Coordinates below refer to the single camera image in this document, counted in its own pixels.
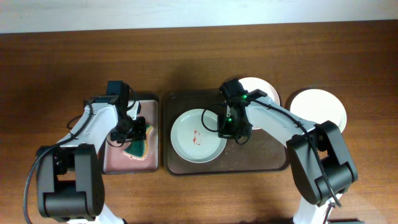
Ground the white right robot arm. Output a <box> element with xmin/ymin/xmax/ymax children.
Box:
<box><xmin>217</xmin><ymin>90</ymin><xmax>358</xmax><ymax>223</ymax></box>

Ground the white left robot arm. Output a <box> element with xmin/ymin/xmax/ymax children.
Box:
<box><xmin>36</xmin><ymin>95</ymin><xmax>146</xmax><ymax>223</ymax></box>

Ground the white plate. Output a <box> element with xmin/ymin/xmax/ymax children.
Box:
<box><xmin>289</xmin><ymin>89</ymin><xmax>347</xmax><ymax>133</ymax></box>

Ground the grey-green plate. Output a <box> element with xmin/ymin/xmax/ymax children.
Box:
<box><xmin>170</xmin><ymin>109</ymin><xmax>227</xmax><ymax>164</ymax></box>

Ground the large brown tray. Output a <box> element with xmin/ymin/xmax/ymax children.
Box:
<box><xmin>162</xmin><ymin>90</ymin><xmax>289</xmax><ymax>176</ymax></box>

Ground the small black tray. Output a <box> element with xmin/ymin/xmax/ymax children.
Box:
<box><xmin>98</xmin><ymin>93</ymin><xmax>159</xmax><ymax>175</ymax></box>

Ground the green yellow sponge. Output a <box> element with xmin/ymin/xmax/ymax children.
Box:
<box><xmin>123</xmin><ymin>124</ymin><xmax>153</xmax><ymax>160</ymax></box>

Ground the pink plate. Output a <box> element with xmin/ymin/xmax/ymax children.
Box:
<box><xmin>238</xmin><ymin>77</ymin><xmax>281</xmax><ymax>131</ymax></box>

